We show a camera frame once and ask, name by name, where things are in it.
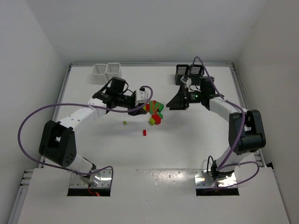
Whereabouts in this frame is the red lego brick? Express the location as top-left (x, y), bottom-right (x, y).
top-left (145, 104), bottom-right (152, 114)

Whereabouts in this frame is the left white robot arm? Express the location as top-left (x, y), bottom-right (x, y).
top-left (39, 77), bottom-right (152, 176)

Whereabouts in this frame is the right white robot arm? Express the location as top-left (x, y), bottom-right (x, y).
top-left (166, 76), bottom-right (266, 180)

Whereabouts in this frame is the lime lego brick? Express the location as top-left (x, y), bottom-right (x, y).
top-left (149, 118), bottom-right (156, 125)

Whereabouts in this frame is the red round lego piece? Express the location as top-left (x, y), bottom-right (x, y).
top-left (151, 113), bottom-right (162, 125)

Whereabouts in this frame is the left black slotted container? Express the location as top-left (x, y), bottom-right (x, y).
top-left (175, 64), bottom-right (189, 85)

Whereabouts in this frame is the black slotted container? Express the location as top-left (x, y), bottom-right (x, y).
top-left (175, 64), bottom-right (189, 85)
top-left (189, 64), bottom-right (204, 86)

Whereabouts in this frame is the right black slotted container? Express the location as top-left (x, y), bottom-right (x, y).
top-left (189, 64), bottom-right (204, 86)

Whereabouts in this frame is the right white slotted container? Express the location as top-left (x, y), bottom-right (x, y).
top-left (106, 63), bottom-right (122, 81)

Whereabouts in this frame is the white slotted container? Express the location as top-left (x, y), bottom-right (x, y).
top-left (106, 63), bottom-right (122, 81)
top-left (93, 64), bottom-right (108, 84)

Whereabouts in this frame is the left white slotted container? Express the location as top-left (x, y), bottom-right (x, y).
top-left (93, 64), bottom-right (108, 84)

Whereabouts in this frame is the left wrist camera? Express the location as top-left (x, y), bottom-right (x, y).
top-left (135, 87), bottom-right (149, 104)

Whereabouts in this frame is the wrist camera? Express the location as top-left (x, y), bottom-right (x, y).
top-left (180, 76), bottom-right (192, 87)
top-left (135, 87), bottom-right (149, 104)

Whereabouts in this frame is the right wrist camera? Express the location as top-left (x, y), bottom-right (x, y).
top-left (180, 76), bottom-right (192, 87)

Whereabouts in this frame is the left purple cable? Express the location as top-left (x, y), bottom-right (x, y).
top-left (17, 85), bottom-right (154, 175)

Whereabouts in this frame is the purple cable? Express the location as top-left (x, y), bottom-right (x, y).
top-left (17, 85), bottom-right (154, 175)
top-left (192, 56), bottom-right (260, 189)

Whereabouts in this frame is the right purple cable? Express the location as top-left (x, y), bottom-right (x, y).
top-left (192, 56), bottom-right (260, 189)

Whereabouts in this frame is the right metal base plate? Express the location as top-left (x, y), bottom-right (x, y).
top-left (193, 169), bottom-right (238, 189)

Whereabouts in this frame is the metal base plate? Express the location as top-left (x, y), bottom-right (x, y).
top-left (69, 168), bottom-right (113, 189)
top-left (193, 169), bottom-right (238, 189)

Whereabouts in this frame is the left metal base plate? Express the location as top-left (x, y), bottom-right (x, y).
top-left (69, 168), bottom-right (113, 189)

